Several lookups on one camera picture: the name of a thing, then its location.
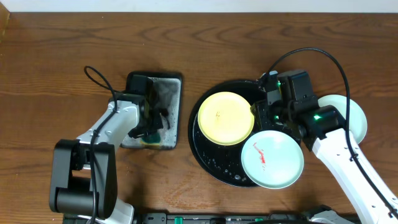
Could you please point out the yellow plate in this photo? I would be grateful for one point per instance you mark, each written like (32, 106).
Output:
(225, 118)

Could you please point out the mint green plate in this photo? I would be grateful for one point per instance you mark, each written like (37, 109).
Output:
(358, 123)
(272, 159)

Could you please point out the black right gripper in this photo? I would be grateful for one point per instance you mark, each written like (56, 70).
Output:
(262, 117)

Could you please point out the green scrub sponge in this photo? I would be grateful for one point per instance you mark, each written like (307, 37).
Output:
(151, 140)

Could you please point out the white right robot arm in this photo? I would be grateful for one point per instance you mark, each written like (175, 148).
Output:
(334, 153)

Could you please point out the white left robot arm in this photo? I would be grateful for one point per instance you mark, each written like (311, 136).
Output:
(84, 177)

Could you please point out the round black tray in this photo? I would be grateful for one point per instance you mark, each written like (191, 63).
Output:
(223, 162)

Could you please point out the black rectangular soapy tray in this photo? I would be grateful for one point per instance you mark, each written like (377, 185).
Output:
(169, 87)

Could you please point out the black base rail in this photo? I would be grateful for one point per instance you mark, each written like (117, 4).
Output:
(163, 218)

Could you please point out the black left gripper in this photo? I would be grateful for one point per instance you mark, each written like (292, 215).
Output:
(156, 115)

